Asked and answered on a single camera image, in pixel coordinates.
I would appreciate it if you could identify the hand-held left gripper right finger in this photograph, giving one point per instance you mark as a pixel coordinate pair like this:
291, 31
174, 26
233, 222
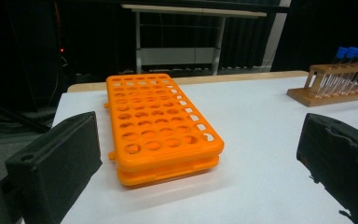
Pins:
345, 161

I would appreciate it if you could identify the background table with white legs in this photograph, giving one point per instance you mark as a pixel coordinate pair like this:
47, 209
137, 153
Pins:
174, 56

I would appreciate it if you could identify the wooden test tube rack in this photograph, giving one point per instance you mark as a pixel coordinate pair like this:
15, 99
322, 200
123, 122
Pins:
310, 98

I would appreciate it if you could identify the white table sheet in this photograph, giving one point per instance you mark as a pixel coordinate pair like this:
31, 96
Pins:
261, 155

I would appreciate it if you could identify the orange plastic tube rack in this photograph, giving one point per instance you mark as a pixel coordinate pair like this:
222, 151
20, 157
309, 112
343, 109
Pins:
167, 174

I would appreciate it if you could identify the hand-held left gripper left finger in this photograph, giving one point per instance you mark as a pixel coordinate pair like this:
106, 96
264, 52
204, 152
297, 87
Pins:
56, 174

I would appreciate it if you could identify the dark stand with red light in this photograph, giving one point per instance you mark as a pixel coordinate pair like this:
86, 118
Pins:
62, 50

